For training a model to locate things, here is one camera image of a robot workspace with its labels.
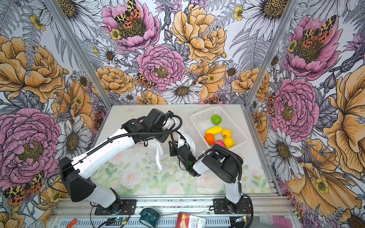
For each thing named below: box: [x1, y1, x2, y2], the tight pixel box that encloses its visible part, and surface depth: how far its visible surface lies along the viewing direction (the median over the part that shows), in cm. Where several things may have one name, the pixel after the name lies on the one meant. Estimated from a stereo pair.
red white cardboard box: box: [175, 211, 206, 228], surface depth 69 cm
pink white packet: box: [259, 212, 293, 228], surface depth 71 cm
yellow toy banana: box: [204, 126, 223, 135], surface depth 104 cm
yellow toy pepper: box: [221, 128, 233, 138], surface depth 101 cm
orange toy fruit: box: [204, 133, 215, 146], surface depth 96 cm
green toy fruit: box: [211, 114, 222, 125], surface depth 109 cm
